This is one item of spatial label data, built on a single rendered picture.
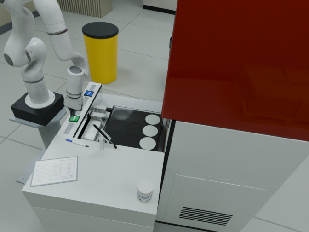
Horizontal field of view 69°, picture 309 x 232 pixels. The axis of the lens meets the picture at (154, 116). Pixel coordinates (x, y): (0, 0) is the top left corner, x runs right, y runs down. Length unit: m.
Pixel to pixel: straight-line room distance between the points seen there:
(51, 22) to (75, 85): 0.32
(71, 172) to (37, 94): 0.64
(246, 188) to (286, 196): 1.16
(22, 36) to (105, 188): 0.87
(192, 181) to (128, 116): 0.59
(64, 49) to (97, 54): 1.99
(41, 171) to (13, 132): 1.72
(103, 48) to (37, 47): 1.66
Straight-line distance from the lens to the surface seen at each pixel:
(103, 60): 3.18
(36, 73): 1.57
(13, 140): 2.87
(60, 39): 1.16
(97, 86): 1.73
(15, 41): 1.43
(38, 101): 1.69
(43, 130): 1.85
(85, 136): 1.48
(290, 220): 2.56
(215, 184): 1.50
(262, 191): 1.59
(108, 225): 1.32
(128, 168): 1.20
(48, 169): 1.27
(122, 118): 1.54
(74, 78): 1.22
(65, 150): 1.32
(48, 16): 1.14
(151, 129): 1.48
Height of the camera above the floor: 1.97
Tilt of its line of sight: 43 degrees down
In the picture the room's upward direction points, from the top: 7 degrees clockwise
